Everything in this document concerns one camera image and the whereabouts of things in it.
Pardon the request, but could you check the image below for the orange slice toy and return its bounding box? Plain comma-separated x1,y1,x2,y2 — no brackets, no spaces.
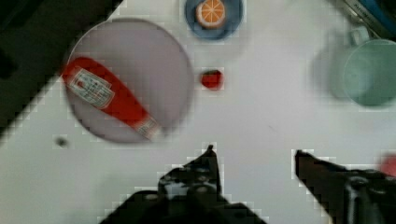
195,0,226,29

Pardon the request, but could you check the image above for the small red strawberry toy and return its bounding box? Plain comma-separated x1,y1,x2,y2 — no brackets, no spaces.
201,70,223,91

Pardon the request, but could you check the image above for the large red strawberry toy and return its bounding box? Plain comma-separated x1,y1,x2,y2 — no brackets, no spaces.
380,155,396,176

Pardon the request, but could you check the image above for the grey round plate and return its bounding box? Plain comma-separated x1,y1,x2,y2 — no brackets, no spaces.
61,19,194,144

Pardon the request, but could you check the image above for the green cup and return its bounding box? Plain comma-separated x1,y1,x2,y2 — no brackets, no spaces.
329,26,396,106

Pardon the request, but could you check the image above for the black toaster oven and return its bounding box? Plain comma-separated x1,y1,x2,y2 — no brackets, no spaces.
336,0,396,40

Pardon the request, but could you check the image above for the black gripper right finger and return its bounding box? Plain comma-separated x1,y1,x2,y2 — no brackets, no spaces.
294,150,396,224

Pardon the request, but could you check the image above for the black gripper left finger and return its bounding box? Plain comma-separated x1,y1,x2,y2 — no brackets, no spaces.
99,146,267,224

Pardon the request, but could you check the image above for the red ketchup bottle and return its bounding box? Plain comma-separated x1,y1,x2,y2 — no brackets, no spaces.
61,57,163,141

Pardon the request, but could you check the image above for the small blue bowl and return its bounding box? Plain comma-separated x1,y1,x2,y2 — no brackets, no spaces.
184,0,244,41

